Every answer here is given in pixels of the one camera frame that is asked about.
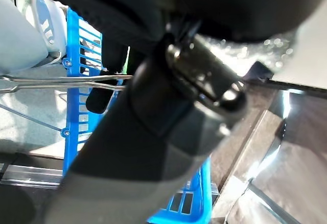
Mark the blue plastic shopping basket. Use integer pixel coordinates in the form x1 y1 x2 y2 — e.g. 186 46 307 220
61 6 214 224

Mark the dark metal shelf board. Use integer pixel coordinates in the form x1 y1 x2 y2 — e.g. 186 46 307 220
0 153 66 224

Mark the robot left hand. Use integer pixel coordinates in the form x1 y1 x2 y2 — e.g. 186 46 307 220
17 0 327 224

